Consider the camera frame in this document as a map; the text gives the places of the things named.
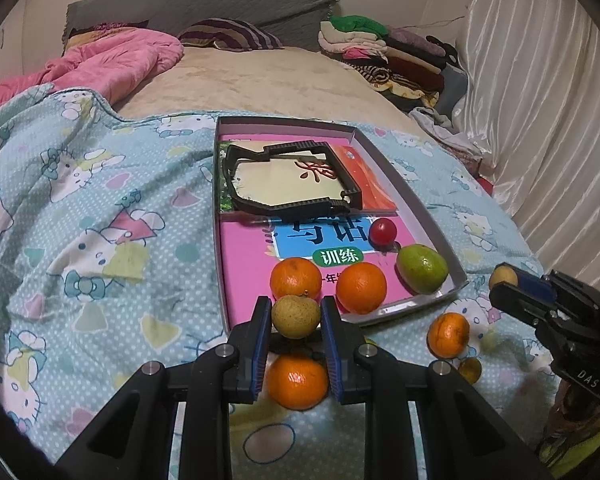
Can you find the brown kiwi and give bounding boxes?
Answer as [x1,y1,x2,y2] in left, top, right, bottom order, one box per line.
[457,356,482,385]
[272,295,321,339]
[489,263,518,290]

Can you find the small tangerine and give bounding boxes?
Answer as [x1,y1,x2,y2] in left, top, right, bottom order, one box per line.
[427,312,470,359]
[270,257,323,300]
[336,261,388,315]

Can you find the large green apple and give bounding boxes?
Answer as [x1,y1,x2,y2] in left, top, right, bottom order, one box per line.
[396,244,449,295]

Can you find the large orange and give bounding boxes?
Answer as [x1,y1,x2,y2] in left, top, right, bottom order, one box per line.
[266,354,328,411]

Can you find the red tomato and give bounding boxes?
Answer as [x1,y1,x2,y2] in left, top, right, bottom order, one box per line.
[368,218,398,247]

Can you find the red cloth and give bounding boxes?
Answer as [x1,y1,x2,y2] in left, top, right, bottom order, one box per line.
[476,176,493,196]

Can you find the white crumpled garment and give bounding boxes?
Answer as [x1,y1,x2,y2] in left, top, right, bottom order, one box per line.
[407,106,483,159]

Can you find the hello kitty blue blanket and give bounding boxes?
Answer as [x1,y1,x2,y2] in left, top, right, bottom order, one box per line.
[0,86,557,460]

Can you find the orange red booklet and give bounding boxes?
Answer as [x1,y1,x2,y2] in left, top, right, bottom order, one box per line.
[330,144,396,214]

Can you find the white satin curtain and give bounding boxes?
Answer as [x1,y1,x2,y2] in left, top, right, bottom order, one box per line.
[458,0,600,289]

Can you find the stack of folded clothes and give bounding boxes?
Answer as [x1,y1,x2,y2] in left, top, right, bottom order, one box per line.
[317,15,468,116]

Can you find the pink workbook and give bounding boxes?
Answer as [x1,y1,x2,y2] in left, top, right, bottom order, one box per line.
[214,131,430,328]

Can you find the beige bed sheet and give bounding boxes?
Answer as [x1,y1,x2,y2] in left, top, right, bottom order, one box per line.
[114,47,427,139]

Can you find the grey headboard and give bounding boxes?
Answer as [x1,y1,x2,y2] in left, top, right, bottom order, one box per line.
[62,0,339,51]

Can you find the pink quilt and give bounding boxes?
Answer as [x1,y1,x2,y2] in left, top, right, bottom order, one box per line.
[0,27,184,106]

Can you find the white wardrobe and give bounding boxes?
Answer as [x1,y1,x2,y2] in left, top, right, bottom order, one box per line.
[0,2,24,81]

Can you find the floral pillow under quilt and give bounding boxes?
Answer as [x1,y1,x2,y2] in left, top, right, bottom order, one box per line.
[64,21,148,51]

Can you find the striped purple pillow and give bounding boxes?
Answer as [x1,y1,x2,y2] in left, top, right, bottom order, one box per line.
[178,18,284,52]

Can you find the black plastic frame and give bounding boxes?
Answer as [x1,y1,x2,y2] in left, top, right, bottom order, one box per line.
[219,140,362,221]

